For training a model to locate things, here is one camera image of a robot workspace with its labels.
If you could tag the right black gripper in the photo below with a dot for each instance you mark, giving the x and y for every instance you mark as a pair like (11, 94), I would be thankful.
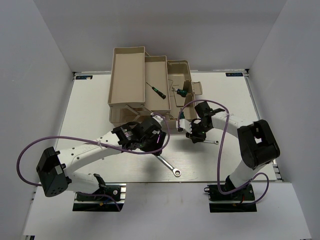
(194, 137)

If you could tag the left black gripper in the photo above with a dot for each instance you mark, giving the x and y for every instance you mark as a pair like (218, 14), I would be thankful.
(156, 146)

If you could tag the stubby green orange screwdriver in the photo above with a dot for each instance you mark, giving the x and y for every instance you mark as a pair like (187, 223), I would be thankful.
(182, 115)

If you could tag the small combination wrench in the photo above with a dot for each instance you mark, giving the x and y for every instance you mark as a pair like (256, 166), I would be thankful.
(211, 142)

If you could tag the thin black green screwdriver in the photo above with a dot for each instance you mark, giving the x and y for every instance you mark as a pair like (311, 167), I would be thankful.
(158, 92)

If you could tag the large ratchet wrench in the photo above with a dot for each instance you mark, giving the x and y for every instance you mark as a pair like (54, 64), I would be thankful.
(176, 172)

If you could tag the beige cantilever toolbox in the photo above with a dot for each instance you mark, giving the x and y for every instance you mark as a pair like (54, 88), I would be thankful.
(131, 99)

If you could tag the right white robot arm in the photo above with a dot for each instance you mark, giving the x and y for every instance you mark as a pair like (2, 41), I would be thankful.
(257, 144)

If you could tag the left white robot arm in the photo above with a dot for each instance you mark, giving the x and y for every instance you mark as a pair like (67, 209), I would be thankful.
(58, 169)

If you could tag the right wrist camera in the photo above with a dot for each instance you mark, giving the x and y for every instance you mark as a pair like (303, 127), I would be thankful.
(184, 125)

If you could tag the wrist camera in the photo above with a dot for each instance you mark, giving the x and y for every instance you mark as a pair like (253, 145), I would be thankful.
(159, 118)
(184, 125)

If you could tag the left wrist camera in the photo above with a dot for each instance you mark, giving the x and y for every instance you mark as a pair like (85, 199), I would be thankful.
(159, 118)

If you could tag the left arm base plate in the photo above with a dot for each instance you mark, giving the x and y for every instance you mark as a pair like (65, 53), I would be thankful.
(108, 199)

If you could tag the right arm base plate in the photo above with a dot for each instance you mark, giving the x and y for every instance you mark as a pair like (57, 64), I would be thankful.
(238, 202)

